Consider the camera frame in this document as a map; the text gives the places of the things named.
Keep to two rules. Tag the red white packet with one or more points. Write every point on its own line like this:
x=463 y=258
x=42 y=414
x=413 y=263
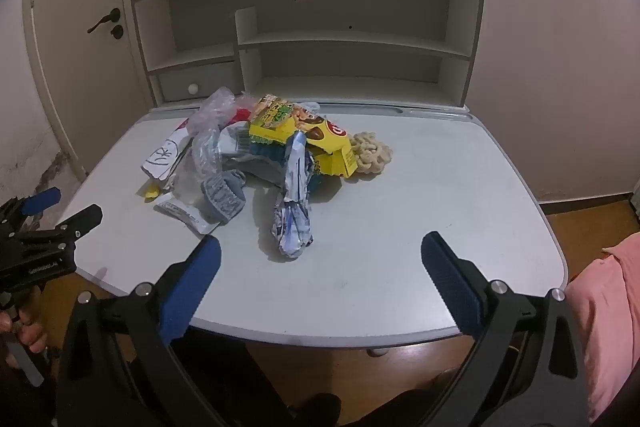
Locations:
x=242 y=113

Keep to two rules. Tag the white drawer knob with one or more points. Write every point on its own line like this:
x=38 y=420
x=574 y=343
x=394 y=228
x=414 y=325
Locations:
x=192 y=89

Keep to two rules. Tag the white desk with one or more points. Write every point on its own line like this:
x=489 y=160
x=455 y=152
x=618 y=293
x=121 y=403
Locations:
x=400 y=217

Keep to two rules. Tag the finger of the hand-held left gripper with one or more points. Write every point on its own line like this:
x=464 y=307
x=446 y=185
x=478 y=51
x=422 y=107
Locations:
x=42 y=199
x=80 y=221

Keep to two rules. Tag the beige snack rings pile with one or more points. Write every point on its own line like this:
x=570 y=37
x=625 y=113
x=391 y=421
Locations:
x=370 y=154

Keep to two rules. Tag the pink blanket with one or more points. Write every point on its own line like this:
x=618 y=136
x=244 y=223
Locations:
x=605 y=322

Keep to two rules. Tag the white door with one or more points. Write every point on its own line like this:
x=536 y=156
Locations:
x=75 y=82

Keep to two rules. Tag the white printed packet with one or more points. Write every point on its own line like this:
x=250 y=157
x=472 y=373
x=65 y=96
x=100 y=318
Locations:
x=180 y=209

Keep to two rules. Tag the silver blue crumpled wrapper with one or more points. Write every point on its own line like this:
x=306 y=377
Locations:
x=292 y=217

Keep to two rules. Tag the small yellow scrap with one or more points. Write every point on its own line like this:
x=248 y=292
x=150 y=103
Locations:
x=151 y=193

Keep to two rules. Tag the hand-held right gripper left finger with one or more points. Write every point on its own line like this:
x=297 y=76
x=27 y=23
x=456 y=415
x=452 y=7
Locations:
x=192 y=292

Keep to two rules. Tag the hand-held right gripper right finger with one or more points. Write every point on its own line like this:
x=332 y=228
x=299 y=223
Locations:
x=455 y=279

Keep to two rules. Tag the person's left hand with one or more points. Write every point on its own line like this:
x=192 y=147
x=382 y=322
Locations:
x=27 y=332

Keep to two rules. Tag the grey printed pouch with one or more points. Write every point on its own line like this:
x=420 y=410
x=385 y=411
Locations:
x=222 y=198

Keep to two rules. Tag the white desk hutch shelf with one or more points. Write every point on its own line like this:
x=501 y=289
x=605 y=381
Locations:
x=350 y=57

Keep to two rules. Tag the yellow snack box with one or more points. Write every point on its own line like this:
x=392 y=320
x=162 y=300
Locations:
x=280 y=122

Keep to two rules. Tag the black door keyhole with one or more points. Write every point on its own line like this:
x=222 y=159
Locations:
x=117 y=32

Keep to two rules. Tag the crumpled clear plastic bag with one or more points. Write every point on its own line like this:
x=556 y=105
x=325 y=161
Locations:
x=215 y=112

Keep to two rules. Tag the grey hutch drawer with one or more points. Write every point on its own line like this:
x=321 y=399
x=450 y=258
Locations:
x=210 y=79

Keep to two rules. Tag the white blue plastic package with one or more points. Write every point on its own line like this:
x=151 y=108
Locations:
x=235 y=142

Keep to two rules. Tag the clear plastic wrap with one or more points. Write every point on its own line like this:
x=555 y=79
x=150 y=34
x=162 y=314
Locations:
x=195 y=167

